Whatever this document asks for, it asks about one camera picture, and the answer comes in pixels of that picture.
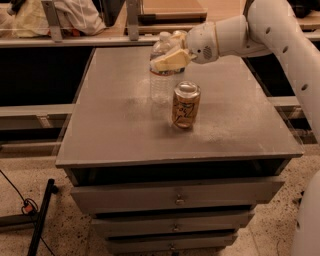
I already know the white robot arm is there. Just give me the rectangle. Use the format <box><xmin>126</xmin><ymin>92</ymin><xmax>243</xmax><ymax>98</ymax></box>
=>
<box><xmin>150</xmin><ymin>0</ymin><xmax>320</xmax><ymax>143</ymax></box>

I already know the orange soda can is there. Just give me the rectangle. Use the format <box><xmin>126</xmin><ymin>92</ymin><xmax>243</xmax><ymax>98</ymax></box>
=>
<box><xmin>172</xmin><ymin>81</ymin><xmax>201</xmax><ymax>129</ymax></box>

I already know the black stand leg left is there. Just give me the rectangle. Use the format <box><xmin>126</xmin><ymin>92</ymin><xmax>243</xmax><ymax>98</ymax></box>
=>
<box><xmin>0</xmin><ymin>179</ymin><xmax>59</xmax><ymax>256</ymax></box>

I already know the white cloth heap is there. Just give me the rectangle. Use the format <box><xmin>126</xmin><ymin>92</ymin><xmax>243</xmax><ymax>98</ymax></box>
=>
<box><xmin>0</xmin><ymin>0</ymin><xmax>106</xmax><ymax>38</ymax></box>

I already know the clear plastic water bottle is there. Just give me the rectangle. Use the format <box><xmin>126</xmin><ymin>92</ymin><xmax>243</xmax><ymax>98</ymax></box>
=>
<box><xmin>150</xmin><ymin>32</ymin><xmax>171</xmax><ymax>104</ymax></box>

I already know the grey metal railing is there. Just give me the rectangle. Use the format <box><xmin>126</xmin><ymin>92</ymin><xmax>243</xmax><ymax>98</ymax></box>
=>
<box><xmin>0</xmin><ymin>0</ymin><xmax>320</xmax><ymax>49</ymax></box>

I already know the black bag on desk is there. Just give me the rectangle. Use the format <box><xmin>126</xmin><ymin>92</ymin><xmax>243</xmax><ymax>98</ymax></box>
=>
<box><xmin>287</xmin><ymin>0</ymin><xmax>320</xmax><ymax>18</ymax></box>

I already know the wooden board on desk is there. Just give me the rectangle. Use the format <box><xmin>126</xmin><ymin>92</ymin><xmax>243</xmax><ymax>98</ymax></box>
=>
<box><xmin>138</xmin><ymin>0</ymin><xmax>207</xmax><ymax>24</ymax></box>

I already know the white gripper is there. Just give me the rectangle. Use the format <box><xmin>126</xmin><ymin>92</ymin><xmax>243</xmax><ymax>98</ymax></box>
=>
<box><xmin>150</xmin><ymin>22</ymin><xmax>219</xmax><ymax>72</ymax></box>

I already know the top grey drawer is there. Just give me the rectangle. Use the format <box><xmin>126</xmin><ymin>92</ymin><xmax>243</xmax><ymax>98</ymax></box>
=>
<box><xmin>71</xmin><ymin>177</ymin><xmax>284</xmax><ymax>214</ymax></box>

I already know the grey drawer cabinet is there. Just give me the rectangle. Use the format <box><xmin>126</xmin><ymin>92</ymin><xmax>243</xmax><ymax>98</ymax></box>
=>
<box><xmin>56</xmin><ymin>47</ymin><xmax>302</xmax><ymax>244</ymax></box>

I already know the black cable with orange clip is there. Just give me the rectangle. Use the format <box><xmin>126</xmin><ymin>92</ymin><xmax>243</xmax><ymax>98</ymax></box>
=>
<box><xmin>0</xmin><ymin>169</ymin><xmax>57</xmax><ymax>256</ymax></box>

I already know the middle grey drawer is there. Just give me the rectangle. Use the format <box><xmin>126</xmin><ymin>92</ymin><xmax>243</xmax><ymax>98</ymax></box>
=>
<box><xmin>92</xmin><ymin>210</ymin><xmax>254</xmax><ymax>237</ymax></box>

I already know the grey drawer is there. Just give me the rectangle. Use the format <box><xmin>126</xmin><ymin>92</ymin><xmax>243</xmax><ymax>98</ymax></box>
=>
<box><xmin>92</xmin><ymin>210</ymin><xmax>254</xmax><ymax>237</ymax></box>
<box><xmin>71</xmin><ymin>177</ymin><xmax>284</xmax><ymax>214</ymax></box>
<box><xmin>107</xmin><ymin>232</ymin><xmax>237</xmax><ymax>254</ymax></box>

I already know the bottom grey drawer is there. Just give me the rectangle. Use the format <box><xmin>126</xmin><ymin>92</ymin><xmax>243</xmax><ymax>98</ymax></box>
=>
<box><xmin>107</xmin><ymin>232</ymin><xmax>237</xmax><ymax>254</ymax></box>

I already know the blue silver energy drink can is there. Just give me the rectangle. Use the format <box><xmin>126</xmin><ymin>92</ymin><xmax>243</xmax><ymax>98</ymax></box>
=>
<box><xmin>173</xmin><ymin>68</ymin><xmax>185</xmax><ymax>84</ymax></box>

